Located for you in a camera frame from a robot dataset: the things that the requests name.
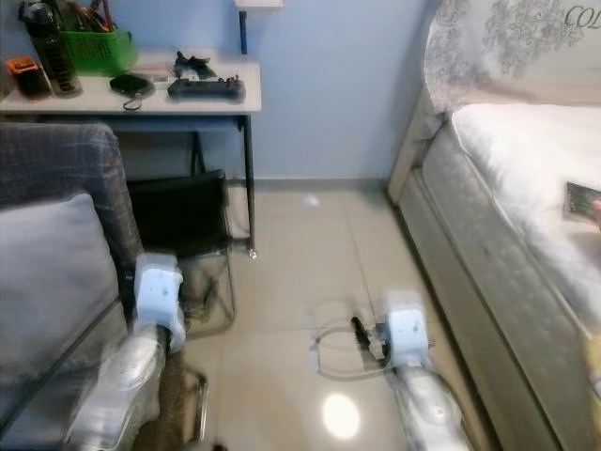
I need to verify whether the red green city cover book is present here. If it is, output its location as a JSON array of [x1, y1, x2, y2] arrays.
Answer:
[[563, 181, 601, 226]]

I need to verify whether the beige bed base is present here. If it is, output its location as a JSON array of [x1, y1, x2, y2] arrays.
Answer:
[[385, 89, 550, 451]]

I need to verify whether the grey patterned mattress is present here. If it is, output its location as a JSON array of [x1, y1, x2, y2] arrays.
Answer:
[[418, 132, 601, 405]]

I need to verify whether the black folding chair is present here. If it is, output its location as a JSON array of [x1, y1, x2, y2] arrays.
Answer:
[[127, 168, 237, 335]]

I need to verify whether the grey cushion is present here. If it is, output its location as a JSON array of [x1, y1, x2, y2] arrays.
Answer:
[[0, 192, 140, 388]]

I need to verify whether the black flat controller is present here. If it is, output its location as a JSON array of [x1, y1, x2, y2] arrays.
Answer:
[[167, 77, 247, 102]]

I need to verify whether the grey checked armchair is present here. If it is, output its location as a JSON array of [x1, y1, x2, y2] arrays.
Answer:
[[0, 122, 153, 451]]

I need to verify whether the small black gadget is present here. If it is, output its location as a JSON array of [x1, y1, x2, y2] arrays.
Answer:
[[175, 51, 213, 79]]

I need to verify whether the beige patterned headboard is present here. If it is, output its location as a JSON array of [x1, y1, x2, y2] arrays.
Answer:
[[423, 0, 601, 112]]

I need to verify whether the orange and black box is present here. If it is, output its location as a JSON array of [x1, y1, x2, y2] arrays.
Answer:
[[5, 56, 54, 101]]

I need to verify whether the white desk with black legs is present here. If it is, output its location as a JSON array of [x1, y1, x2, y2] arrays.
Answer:
[[0, 49, 262, 260]]

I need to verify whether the dark water bottle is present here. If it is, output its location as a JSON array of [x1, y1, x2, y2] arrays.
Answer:
[[21, 3, 83, 99]]

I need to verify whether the green plastic basket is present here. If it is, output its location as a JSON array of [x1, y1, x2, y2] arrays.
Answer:
[[60, 28, 138, 78]]

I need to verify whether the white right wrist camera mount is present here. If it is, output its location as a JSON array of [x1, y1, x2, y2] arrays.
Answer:
[[379, 290, 435, 370]]

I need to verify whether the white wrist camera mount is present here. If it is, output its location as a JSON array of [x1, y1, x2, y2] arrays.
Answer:
[[379, 290, 435, 370], [132, 253, 185, 347]]

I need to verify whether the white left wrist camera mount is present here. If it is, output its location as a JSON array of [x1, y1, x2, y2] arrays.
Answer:
[[132, 253, 185, 347]]

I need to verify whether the black pouch with cord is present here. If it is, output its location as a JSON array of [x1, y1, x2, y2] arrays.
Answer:
[[109, 73, 155, 112]]

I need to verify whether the white wall shelf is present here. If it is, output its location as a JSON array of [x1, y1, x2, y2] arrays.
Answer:
[[234, 0, 285, 55]]

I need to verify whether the red handled tool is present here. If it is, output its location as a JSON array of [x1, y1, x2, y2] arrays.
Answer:
[[70, 0, 114, 35]]

